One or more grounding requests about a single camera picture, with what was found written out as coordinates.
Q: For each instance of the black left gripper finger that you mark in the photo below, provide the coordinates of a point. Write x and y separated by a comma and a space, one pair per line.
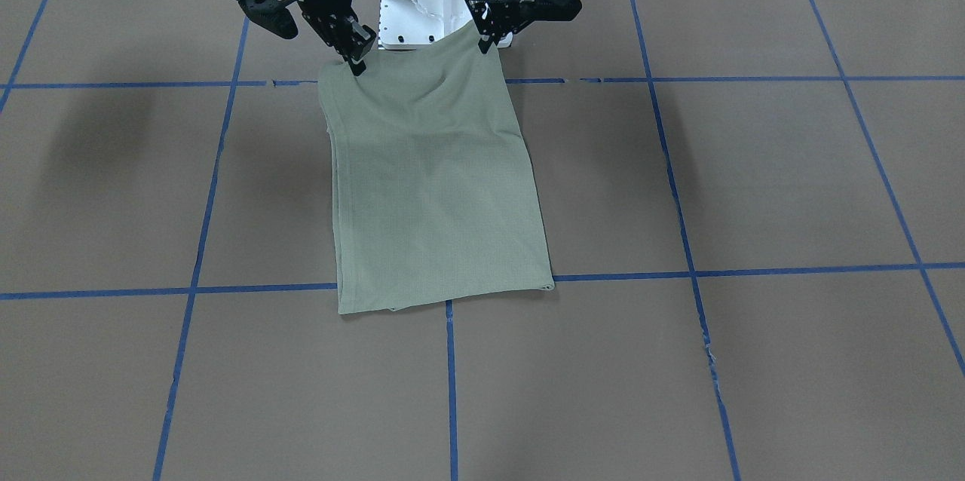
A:
494, 20

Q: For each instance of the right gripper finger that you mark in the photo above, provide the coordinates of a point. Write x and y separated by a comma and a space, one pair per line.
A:
359, 46
357, 67

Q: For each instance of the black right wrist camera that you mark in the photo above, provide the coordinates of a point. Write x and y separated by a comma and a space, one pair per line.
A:
271, 15

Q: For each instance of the olive green long-sleeve shirt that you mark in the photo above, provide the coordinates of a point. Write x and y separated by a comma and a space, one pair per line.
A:
433, 189

